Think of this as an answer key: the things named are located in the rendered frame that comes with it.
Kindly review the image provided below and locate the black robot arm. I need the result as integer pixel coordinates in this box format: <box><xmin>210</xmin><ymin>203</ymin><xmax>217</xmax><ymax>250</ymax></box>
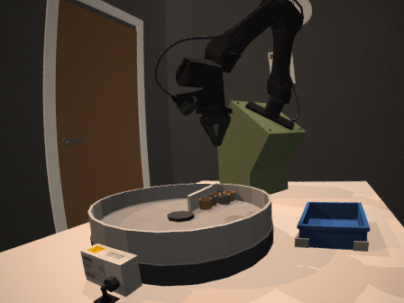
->
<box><xmin>176</xmin><ymin>0</ymin><xmax>303</xmax><ymax>130</ymax></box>

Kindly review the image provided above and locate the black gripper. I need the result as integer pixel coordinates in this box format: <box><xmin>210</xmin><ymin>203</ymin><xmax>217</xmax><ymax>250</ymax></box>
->
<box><xmin>196</xmin><ymin>87</ymin><xmax>233</xmax><ymax>146</ymax></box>

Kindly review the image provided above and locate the blue open box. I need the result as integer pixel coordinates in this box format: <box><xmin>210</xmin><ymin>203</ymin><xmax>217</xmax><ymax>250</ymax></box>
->
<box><xmin>297</xmin><ymin>202</ymin><xmax>370</xmax><ymax>250</ymax></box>

